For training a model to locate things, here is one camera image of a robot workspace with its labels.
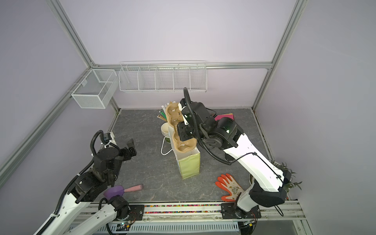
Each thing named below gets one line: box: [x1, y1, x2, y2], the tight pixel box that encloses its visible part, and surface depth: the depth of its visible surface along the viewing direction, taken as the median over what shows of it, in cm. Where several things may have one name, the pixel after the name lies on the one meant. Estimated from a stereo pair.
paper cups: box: [160, 122, 169, 137], surface depth 93 cm
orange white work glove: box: [215, 173, 245, 202], surface depth 82 cm
